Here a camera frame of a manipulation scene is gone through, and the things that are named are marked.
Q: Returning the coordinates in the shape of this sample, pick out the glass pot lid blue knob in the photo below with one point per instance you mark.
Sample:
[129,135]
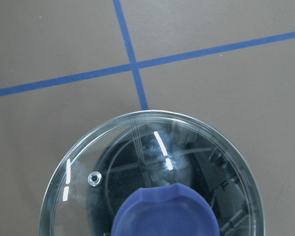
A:
[152,173]

